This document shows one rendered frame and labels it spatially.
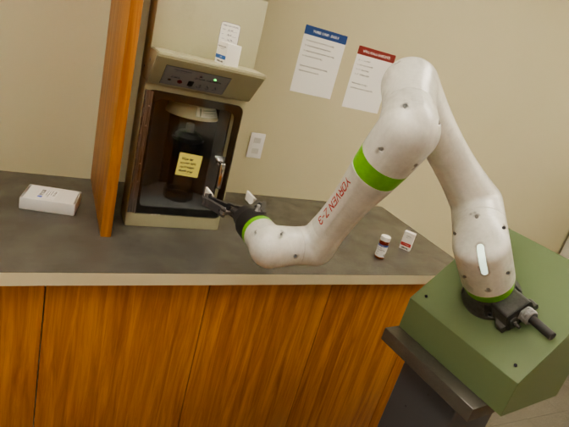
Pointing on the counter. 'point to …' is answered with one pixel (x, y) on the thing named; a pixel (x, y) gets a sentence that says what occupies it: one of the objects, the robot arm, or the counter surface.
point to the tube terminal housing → (157, 10)
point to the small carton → (228, 53)
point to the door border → (140, 150)
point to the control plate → (195, 80)
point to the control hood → (158, 60)
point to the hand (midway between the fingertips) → (228, 194)
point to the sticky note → (188, 164)
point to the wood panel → (114, 107)
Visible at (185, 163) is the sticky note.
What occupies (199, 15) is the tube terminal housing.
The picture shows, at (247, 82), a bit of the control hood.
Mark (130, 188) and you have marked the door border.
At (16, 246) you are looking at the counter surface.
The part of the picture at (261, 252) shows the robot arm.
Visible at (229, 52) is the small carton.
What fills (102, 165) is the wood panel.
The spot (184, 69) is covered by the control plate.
